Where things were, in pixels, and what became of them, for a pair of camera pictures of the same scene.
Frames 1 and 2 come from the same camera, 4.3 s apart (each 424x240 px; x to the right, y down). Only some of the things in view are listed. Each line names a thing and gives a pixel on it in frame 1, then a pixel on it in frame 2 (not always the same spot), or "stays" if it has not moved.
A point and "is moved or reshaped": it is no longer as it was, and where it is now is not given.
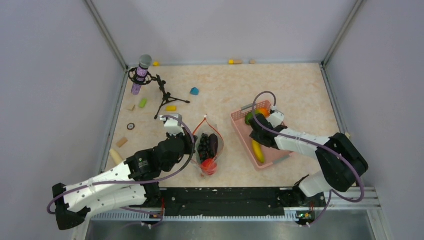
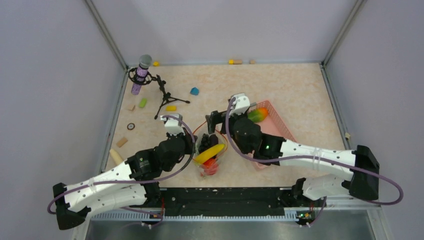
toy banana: x=258 y=151 is moved or reshaped
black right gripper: x=255 y=135 to x=216 y=118
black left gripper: x=188 y=139 stays
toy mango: x=261 y=110 stays
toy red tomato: x=209 y=166 stays
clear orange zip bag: x=210 y=145 stays
